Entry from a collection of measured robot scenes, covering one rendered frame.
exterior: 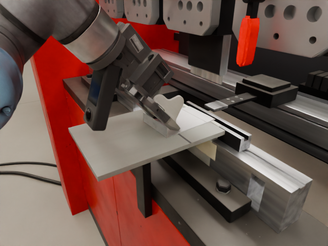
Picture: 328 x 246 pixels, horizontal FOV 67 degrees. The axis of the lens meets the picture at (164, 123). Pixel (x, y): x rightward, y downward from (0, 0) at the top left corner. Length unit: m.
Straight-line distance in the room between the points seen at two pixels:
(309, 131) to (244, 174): 0.26
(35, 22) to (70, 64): 0.97
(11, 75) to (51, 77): 1.08
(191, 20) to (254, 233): 0.40
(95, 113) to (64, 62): 0.90
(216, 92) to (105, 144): 0.51
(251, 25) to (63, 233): 1.54
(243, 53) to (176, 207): 0.31
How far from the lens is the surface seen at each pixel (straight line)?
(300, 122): 0.70
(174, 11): 0.54
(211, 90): 0.89
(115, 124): 0.53
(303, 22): 0.35
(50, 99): 1.32
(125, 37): 0.39
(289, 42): 0.36
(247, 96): 0.68
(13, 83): 0.21
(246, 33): 0.35
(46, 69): 1.28
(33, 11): 0.34
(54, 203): 1.88
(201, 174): 0.53
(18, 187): 2.12
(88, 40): 0.35
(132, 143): 0.46
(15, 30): 0.34
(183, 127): 0.50
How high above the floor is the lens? 1.24
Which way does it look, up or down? 28 degrees down
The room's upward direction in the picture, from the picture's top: straight up
